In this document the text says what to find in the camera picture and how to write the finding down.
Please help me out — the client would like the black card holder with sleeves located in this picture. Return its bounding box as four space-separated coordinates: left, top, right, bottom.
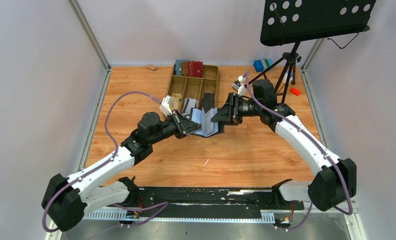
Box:
191 108 224 138

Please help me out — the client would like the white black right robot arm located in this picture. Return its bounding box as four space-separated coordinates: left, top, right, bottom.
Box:
211 79 357 215

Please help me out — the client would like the silver black cards stack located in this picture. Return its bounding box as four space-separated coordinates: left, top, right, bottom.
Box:
182 98 197 115

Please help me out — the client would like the gold cards stack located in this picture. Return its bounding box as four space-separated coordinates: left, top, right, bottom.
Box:
170 93 183 110

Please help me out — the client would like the red card wallet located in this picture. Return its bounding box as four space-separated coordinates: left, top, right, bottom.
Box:
189 61 203 78

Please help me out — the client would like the blue card wallet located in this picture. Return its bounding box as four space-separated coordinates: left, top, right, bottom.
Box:
174 59 189 76

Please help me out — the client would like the brown card wallet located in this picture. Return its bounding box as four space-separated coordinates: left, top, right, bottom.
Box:
181 61 190 77

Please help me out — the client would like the woven wicker tray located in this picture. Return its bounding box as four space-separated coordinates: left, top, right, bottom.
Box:
167 64 220 112

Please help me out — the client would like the blue block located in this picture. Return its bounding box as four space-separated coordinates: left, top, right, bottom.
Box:
253 60 267 73

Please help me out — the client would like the green block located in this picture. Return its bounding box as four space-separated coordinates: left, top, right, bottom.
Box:
261 58 273 70

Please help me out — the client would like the red block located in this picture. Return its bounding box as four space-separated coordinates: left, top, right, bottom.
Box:
290 87 301 96

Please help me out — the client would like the small wooden block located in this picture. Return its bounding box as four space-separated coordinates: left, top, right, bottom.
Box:
147 64 157 71

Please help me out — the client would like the black music stand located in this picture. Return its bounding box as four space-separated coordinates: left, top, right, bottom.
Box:
260 0 375 98

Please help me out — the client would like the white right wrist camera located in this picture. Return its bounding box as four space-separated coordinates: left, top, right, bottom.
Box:
232 75 247 96

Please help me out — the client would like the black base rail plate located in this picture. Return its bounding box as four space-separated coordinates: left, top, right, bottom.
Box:
120 186 304 214

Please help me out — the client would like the white slotted cable duct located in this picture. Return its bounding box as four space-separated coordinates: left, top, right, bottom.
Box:
84 205 275 224

